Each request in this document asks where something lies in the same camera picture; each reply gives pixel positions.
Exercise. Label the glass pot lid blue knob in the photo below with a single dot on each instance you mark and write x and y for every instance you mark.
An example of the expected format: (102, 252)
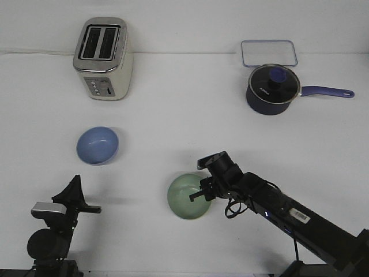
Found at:
(274, 84)

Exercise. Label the cream and steel toaster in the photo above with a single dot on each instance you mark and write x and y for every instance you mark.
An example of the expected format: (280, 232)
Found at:
(103, 58)

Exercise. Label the dark blue saucepan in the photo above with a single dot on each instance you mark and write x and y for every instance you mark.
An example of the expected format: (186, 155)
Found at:
(266, 108)

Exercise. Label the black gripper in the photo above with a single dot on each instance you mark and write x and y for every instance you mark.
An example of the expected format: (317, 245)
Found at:
(224, 176)
(72, 198)

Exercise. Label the blue bowl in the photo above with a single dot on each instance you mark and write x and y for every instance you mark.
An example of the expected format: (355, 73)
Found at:
(97, 145)

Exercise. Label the green bowl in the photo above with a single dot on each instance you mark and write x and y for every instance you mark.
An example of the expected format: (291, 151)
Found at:
(178, 197)

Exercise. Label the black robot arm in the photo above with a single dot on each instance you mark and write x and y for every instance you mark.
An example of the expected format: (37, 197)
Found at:
(49, 247)
(342, 253)

